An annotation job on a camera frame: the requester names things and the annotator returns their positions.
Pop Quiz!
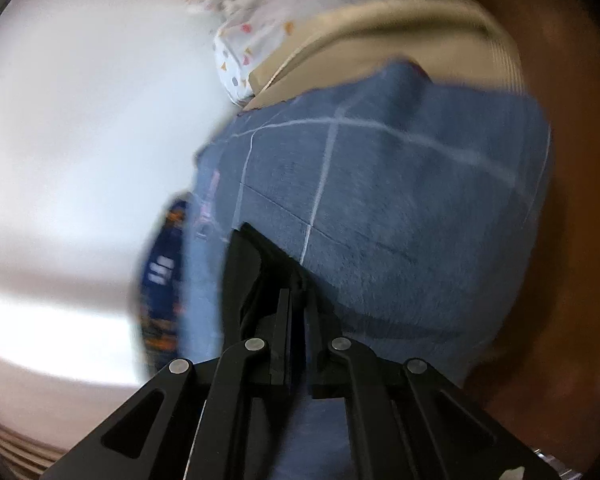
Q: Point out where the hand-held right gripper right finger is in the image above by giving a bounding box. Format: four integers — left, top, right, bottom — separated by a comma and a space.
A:
299, 264, 562, 480

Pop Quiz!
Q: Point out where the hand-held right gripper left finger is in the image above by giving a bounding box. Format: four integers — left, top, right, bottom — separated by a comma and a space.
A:
40, 221, 295, 480

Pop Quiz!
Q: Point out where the navy dog printed blanket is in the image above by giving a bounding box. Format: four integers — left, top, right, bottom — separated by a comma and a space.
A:
137, 197, 191, 367

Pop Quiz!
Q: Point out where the blue grid bed sheet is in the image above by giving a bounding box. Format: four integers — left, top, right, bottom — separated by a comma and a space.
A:
177, 60, 553, 480

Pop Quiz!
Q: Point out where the white patterned cloth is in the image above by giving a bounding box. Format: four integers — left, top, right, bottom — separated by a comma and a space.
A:
185, 0, 421, 108

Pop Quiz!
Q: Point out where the beige cloth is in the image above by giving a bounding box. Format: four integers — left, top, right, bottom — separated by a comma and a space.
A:
242, 0, 526, 111

